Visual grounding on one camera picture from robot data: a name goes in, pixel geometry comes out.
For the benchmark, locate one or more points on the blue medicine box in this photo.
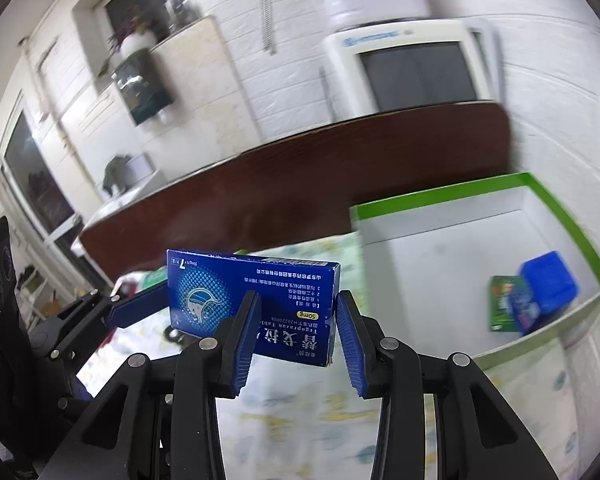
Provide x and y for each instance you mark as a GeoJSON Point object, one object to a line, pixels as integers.
{"type": "Point", "coordinates": [205, 285]}

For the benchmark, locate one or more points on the white box with green rim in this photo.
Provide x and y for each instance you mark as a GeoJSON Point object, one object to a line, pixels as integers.
{"type": "Point", "coordinates": [430, 260]}

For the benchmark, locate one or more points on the white storage rack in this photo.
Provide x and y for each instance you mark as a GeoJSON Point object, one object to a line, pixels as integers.
{"type": "Point", "coordinates": [40, 295]}

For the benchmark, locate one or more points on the potted plant in white vase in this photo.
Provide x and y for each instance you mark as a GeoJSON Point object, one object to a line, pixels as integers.
{"type": "Point", "coordinates": [137, 42]}

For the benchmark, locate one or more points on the glass door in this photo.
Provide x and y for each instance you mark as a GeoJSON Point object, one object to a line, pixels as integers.
{"type": "Point", "coordinates": [35, 180]}

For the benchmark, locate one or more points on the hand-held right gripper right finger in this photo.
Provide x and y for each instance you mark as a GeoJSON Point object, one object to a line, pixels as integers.
{"type": "Point", "coordinates": [349, 345]}

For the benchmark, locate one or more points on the white washing machine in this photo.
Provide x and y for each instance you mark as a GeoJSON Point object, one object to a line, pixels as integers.
{"type": "Point", "coordinates": [125, 200]}

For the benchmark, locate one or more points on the printed blanket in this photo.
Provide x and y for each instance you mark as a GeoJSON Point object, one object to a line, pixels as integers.
{"type": "Point", "coordinates": [300, 420]}

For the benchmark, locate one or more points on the green printed flat box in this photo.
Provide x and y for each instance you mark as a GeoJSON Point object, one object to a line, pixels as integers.
{"type": "Point", "coordinates": [502, 300]}

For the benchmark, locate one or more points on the beige board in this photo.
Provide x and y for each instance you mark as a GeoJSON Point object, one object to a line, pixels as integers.
{"type": "Point", "coordinates": [205, 85]}

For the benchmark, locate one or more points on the brown wooden desk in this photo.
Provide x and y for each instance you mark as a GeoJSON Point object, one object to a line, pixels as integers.
{"type": "Point", "coordinates": [280, 195]}

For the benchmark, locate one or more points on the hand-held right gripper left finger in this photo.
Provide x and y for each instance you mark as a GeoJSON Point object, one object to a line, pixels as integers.
{"type": "Point", "coordinates": [244, 345]}

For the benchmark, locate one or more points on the grey cloth bundle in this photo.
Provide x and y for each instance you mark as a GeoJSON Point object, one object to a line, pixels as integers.
{"type": "Point", "coordinates": [117, 172]}

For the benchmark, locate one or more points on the white appliance with dark panel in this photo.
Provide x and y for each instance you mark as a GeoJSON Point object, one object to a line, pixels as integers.
{"type": "Point", "coordinates": [345, 70]}

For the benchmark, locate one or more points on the blue plastic cube box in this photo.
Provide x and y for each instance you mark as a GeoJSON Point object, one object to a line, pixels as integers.
{"type": "Point", "coordinates": [547, 280]}

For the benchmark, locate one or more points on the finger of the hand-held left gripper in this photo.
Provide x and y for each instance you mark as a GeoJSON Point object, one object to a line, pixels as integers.
{"type": "Point", "coordinates": [140, 302]}

